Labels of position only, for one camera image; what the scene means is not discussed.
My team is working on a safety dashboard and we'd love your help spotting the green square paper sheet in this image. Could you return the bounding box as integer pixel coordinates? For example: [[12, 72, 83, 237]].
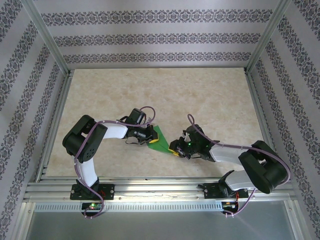
[[146, 125, 176, 154]]

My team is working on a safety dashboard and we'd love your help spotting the grey sheet metal panel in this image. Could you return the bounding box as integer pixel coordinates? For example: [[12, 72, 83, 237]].
[[24, 211, 301, 240]]

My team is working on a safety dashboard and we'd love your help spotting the controller board green light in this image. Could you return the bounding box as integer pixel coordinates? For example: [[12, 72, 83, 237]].
[[81, 202, 103, 211]]

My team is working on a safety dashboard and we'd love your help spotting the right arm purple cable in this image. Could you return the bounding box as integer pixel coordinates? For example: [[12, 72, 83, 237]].
[[186, 113, 292, 218]]

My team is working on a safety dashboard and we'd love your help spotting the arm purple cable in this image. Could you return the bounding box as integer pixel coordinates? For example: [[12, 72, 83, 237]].
[[186, 113, 292, 218], [74, 106, 158, 220]]

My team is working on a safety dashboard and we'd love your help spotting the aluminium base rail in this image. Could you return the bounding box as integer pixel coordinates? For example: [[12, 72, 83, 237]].
[[23, 176, 298, 203]]

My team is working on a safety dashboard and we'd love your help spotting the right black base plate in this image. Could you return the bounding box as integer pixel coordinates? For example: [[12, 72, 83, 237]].
[[203, 182, 249, 200]]

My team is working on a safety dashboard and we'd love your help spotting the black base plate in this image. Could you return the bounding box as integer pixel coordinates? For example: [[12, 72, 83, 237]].
[[71, 183, 115, 201], [203, 182, 249, 200]]

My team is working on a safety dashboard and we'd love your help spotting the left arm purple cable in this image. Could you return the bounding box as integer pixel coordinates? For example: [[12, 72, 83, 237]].
[[74, 106, 158, 220]]

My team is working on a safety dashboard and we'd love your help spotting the slotted white cable duct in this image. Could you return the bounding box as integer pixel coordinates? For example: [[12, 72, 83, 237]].
[[33, 201, 224, 213]]

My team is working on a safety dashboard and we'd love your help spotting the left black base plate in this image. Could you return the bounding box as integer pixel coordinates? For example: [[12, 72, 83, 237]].
[[71, 183, 115, 201]]

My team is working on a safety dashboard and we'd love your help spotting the aluminium side rail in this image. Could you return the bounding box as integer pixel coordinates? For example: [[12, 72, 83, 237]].
[[34, 69, 75, 183], [244, 71, 285, 180]]

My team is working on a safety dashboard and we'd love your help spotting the aluminium frame post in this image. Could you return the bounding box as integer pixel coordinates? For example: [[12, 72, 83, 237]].
[[23, 0, 71, 77], [245, 0, 293, 74]]

